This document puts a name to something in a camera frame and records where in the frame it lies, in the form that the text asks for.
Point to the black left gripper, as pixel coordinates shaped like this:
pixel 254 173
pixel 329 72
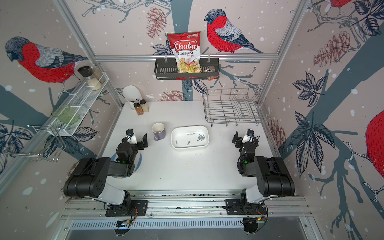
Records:
pixel 144 142

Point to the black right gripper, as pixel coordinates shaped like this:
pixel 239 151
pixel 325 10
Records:
pixel 238 141

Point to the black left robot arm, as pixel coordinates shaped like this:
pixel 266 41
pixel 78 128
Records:
pixel 89 178

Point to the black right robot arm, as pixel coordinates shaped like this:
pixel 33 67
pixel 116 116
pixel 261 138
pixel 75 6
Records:
pixel 273 179

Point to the white storage box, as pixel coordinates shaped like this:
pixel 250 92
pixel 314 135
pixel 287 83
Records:
pixel 180 134

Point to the purple mug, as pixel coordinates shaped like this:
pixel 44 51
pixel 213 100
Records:
pixel 159 131

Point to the blue striped plate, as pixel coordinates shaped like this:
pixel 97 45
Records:
pixel 137 162

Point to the orange spice bottle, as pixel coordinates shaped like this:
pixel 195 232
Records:
pixel 138 109

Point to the metal dish rack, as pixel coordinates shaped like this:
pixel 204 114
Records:
pixel 232 106

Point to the yellow spice bottle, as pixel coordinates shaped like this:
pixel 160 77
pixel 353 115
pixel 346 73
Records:
pixel 144 105

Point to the white utensil holder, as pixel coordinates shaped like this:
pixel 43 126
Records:
pixel 132 95

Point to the green glass bowl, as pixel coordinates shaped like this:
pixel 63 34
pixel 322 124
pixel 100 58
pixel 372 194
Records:
pixel 66 114

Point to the black lid spice jar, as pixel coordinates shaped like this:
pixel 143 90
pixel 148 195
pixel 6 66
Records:
pixel 91 80

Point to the red Chuba chips bag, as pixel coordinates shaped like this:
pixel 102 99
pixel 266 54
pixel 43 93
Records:
pixel 186 49

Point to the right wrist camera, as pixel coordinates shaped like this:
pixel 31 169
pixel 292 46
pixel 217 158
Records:
pixel 249 136

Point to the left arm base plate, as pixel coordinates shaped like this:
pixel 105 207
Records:
pixel 135 208

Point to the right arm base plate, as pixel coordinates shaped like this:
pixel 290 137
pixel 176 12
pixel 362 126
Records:
pixel 240 207

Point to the black wire basket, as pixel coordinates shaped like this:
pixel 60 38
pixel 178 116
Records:
pixel 170 69

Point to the white wire wall shelf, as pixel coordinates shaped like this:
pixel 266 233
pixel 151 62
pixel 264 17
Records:
pixel 81 99

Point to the metal wire hanger rack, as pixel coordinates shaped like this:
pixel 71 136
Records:
pixel 35 143

